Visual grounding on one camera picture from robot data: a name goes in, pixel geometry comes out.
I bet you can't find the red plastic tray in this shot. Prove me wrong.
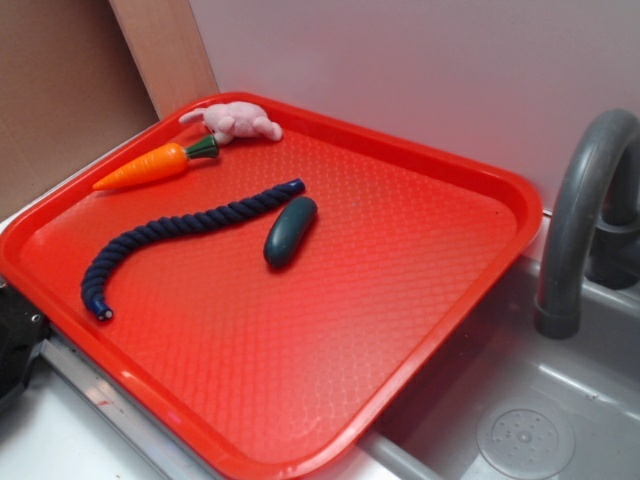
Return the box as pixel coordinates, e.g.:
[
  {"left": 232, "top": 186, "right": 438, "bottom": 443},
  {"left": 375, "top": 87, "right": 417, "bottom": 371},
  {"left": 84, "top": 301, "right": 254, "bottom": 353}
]
[{"left": 1, "top": 95, "right": 542, "bottom": 479}]

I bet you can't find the orange plastic carrot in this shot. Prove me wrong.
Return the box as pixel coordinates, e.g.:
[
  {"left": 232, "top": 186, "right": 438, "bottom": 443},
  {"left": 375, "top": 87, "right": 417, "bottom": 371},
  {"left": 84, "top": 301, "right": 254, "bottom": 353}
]
[{"left": 92, "top": 135, "right": 219, "bottom": 191}]

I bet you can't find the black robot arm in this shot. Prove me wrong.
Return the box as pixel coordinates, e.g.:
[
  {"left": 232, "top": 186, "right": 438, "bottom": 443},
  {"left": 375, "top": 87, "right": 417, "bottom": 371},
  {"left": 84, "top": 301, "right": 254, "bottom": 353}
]
[{"left": 1, "top": 278, "right": 49, "bottom": 412}]

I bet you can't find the pink plush bunny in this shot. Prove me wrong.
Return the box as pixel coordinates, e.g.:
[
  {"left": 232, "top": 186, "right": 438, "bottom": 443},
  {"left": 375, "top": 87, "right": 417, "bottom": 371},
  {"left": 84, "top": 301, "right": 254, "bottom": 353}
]
[{"left": 179, "top": 101, "right": 283, "bottom": 146}]

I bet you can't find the brown cardboard panel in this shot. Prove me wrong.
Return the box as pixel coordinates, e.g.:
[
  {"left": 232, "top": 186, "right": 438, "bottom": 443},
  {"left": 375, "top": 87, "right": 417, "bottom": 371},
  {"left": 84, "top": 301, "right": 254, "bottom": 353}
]
[{"left": 1, "top": 1, "right": 157, "bottom": 218}]

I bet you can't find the grey toy faucet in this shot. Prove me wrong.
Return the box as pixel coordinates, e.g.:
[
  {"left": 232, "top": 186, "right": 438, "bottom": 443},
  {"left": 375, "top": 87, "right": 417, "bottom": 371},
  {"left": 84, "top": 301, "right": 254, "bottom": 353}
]
[{"left": 534, "top": 109, "right": 639, "bottom": 339}]

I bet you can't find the grey plastic sink basin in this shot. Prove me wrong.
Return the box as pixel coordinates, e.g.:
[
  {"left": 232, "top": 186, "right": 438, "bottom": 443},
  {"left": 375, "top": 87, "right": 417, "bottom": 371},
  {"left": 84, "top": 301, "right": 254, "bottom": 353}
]
[{"left": 360, "top": 259, "right": 639, "bottom": 479}]

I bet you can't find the dark blue twisted rope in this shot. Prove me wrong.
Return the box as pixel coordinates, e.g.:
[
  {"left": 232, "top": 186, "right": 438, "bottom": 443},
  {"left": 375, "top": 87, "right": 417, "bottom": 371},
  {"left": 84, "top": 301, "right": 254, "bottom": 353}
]
[{"left": 80, "top": 178, "right": 307, "bottom": 322}]

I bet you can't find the dark green plastic pickle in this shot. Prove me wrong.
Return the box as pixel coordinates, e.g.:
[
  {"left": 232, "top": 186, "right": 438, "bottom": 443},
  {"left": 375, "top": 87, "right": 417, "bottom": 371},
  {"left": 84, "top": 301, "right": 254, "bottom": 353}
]
[{"left": 263, "top": 196, "right": 318, "bottom": 269}]

